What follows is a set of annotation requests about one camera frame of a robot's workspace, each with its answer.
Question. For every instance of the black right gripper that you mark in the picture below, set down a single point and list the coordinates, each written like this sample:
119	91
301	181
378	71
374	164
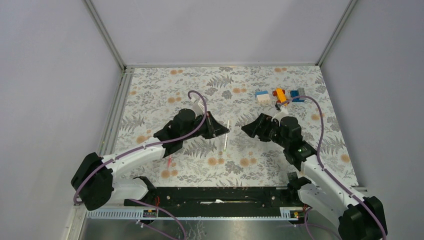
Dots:
263	121

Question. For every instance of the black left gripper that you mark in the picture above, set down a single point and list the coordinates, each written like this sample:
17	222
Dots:
214	128

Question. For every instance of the white green marker pen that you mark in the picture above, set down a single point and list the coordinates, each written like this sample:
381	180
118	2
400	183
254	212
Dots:
226	136

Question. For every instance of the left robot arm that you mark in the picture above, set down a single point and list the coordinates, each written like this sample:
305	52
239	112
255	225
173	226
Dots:
98	180

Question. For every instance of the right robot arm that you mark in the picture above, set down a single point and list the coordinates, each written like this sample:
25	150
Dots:
356	216

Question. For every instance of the blue white toy block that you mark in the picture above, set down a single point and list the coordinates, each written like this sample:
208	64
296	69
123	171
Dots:
262	97

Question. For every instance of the orange toy car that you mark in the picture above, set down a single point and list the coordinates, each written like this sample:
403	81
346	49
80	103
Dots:
279	93

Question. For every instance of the blue grey toy block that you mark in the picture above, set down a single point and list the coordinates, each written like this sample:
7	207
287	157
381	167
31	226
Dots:
297	94

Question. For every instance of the floral patterned table mat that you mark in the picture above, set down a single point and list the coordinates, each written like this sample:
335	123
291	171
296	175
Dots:
157	94

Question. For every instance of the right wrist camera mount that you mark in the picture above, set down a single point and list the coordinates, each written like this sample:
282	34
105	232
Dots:
278	116

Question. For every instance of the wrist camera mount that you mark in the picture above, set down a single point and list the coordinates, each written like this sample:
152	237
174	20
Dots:
198	106
278	116

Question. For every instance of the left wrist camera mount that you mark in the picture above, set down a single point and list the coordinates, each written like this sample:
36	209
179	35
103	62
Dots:
198	106

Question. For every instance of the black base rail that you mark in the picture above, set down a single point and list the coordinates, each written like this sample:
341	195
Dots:
197	198

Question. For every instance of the white slotted cable duct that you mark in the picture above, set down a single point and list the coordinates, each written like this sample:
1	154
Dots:
209	214

